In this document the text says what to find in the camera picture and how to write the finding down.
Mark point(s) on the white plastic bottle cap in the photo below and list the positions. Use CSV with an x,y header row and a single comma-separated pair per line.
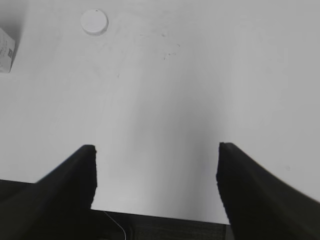
x,y
94,22

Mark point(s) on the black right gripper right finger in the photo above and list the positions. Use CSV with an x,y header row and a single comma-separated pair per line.
x,y
258,205

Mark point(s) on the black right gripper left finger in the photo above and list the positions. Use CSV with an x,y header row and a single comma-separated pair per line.
x,y
70,187

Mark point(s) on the white strawberry yogurt drink bottle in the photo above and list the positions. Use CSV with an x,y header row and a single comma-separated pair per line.
x,y
7,48

